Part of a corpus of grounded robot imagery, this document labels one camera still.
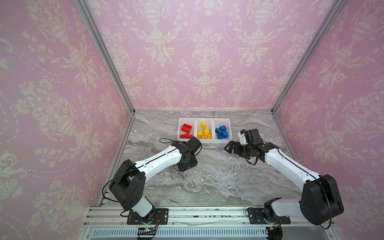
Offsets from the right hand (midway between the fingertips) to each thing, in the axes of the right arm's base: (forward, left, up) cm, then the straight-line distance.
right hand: (231, 149), depth 86 cm
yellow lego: (+25, +15, -8) cm, 30 cm away
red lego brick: (+23, +27, -7) cm, 36 cm away
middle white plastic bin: (+27, +10, -6) cm, 30 cm away
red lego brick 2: (+17, +26, -8) cm, 32 cm away
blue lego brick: (+22, 0, -8) cm, 23 cm away
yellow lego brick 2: (+17, +18, -7) cm, 26 cm away
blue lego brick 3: (+17, -1, -8) cm, 19 cm away
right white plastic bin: (+25, +5, -5) cm, 26 cm away
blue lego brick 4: (+15, +3, -8) cm, 18 cm away
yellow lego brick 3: (+16, +13, -8) cm, 22 cm away
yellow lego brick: (+20, +12, -8) cm, 25 cm away
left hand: (-8, +22, -4) cm, 24 cm away
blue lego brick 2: (+20, +4, -8) cm, 22 cm away
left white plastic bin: (+28, +24, -6) cm, 38 cm away
